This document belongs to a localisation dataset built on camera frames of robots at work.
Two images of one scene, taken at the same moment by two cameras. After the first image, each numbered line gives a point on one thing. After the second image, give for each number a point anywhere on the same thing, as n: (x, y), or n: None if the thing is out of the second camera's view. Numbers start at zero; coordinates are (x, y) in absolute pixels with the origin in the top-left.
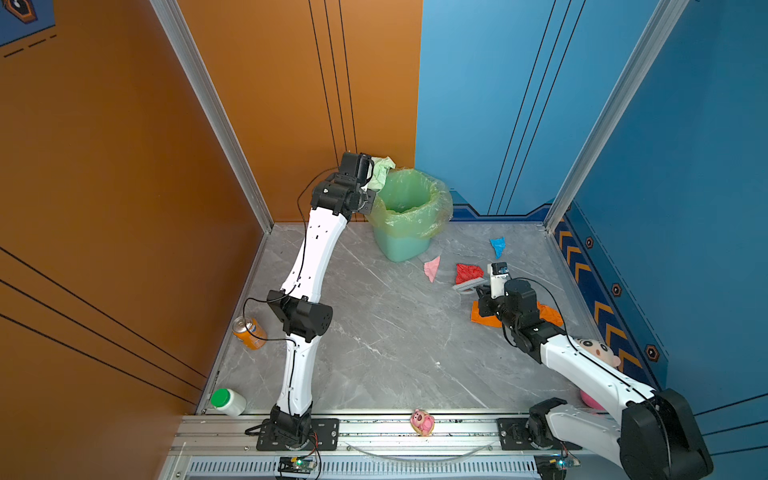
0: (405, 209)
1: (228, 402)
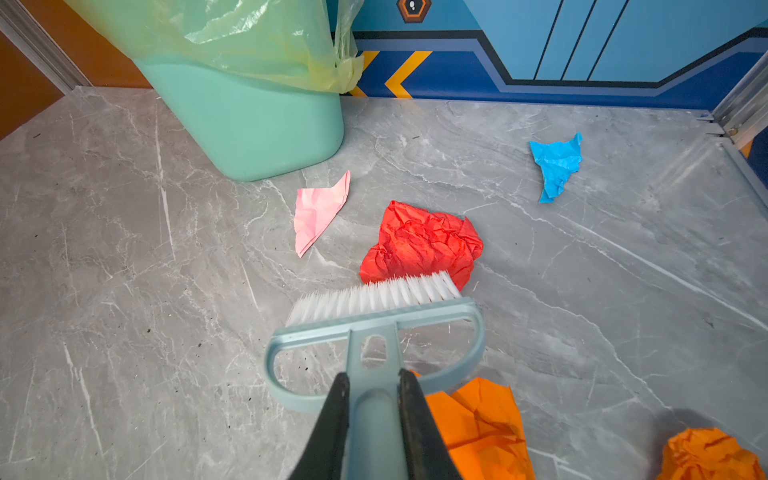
0: (259, 83)
1: None
